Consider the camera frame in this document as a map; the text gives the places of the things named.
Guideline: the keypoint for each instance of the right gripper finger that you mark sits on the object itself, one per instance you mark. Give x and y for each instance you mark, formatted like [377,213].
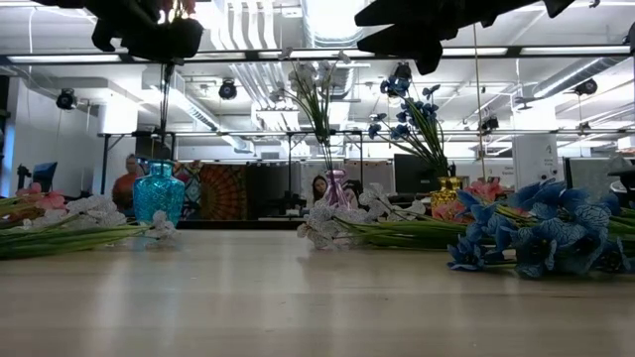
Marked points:
[412,44]
[417,12]

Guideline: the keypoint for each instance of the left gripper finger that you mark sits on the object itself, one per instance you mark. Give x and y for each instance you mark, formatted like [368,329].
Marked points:
[187,39]
[146,42]

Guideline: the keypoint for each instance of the teal glass vase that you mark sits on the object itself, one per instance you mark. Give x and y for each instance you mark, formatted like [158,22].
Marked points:
[159,196]

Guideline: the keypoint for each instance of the amber gold glass vase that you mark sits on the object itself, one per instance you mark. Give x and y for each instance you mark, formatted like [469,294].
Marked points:
[446,196]

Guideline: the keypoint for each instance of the pink glass vase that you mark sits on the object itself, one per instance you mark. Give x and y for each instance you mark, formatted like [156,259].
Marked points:
[336,191]

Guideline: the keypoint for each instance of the white ceiling pipe bundle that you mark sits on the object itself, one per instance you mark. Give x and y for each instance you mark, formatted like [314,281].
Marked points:
[268,89]

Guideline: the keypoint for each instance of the black computer monitor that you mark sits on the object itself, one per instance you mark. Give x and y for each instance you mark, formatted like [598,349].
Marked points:
[417,173]

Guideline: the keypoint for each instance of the person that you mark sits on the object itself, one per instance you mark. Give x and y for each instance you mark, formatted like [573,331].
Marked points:
[354,191]
[320,187]
[124,191]

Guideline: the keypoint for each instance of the white cabinet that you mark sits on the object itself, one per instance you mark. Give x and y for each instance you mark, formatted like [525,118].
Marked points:
[535,158]

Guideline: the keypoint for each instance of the orange mandala tapestry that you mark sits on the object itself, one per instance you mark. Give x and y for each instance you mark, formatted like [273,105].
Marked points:
[223,191]

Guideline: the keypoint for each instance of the blue screen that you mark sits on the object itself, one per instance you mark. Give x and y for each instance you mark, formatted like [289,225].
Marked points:
[44,174]

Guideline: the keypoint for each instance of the black partition panel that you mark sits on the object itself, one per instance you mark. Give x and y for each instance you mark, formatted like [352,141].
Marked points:
[268,188]

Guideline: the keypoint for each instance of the grey partition panel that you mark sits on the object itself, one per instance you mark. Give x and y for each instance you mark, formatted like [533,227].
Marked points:
[588,173]

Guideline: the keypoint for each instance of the black ceiling-mounted camera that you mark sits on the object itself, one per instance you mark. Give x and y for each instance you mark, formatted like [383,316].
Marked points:
[490,124]
[401,72]
[227,90]
[586,88]
[66,100]

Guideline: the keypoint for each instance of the grey round air duct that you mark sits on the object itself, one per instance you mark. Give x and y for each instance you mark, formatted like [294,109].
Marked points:
[560,82]

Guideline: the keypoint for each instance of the black frame workstation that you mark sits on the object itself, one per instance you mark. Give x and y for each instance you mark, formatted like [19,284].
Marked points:
[105,158]

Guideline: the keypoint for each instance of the black aluminium table frame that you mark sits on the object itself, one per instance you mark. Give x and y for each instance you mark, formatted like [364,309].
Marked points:
[258,224]

